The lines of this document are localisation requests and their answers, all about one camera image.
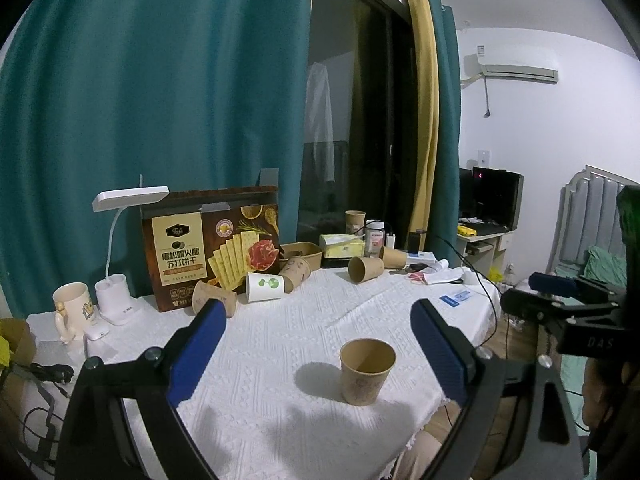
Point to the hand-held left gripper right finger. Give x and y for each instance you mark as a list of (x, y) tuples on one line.
[(440, 355)]

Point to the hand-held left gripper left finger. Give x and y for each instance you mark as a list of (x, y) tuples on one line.
[(197, 352)]

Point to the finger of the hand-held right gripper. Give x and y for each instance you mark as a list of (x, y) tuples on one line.
[(555, 283), (530, 305)]

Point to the brown paper cup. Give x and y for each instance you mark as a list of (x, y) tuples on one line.
[(366, 375), (365, 269), (296, 274), (215, 299), (355, 222), (394, 257)]

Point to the white paper cup green print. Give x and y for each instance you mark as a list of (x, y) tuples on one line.
[(265, 288)]

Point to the person's right hand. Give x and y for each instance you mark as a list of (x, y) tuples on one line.
[(602, 395)]

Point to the yellow bag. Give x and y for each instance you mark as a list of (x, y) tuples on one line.
[(493, 273)]

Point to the green bedding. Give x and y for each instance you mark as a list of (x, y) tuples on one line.
[(605, 265)]

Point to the blue and white card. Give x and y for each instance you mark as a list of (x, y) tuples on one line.
[(456, 297)]

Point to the white computer desk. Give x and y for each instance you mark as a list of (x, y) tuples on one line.
[(482, 250)]

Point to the white paper packets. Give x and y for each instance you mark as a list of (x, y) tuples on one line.
[(445, 272)]

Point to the black keyboard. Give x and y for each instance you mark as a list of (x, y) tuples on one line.
[(487, 229)]

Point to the grey padded headboard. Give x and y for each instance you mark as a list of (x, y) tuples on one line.
[(590, 200)]

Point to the white desk lamp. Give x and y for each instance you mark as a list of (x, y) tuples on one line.
[(115, 300)]

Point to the brown cracker box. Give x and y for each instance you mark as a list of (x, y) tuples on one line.
[(185, 255)]

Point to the small white charger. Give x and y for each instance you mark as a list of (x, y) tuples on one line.
[(96, 332)]

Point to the black computer monitor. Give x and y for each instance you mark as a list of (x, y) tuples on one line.
[(497, 195)]

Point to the small black box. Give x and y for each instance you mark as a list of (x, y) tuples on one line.
[(416, 241)]

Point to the small white bottle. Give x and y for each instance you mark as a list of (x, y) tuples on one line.
[(391, 241)]

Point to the white figure mug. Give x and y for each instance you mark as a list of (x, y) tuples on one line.
[(72, 310)]

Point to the clear pill bottle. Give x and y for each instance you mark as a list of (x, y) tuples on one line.
[(375, 237)]

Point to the brown paper bowl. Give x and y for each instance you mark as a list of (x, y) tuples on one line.
[(301, 255)]

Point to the yellow-green tissue box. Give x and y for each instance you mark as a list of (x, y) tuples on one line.
[(342, 246)]

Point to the black power plug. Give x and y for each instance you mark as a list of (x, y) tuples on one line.
[(52, 372)]

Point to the cardboard box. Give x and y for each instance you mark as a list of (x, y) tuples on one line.
[(17, 340)]

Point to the grey card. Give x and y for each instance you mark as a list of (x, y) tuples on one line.
[(269, 177)]

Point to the narrow teal curtain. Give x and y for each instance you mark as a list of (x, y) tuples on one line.
[(448, 110)]

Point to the yellow curtain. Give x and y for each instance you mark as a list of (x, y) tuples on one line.
[(422, 110)]

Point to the white air conditioner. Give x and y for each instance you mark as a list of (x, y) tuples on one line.
[(515, 62)]

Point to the dark glass sliding door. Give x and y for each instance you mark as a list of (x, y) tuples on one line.
[(367, 110)]

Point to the wide teal curtain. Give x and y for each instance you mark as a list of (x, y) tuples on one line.
[(150, 85)]

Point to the white wall socket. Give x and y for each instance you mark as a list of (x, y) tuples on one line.
[(484, 157)]

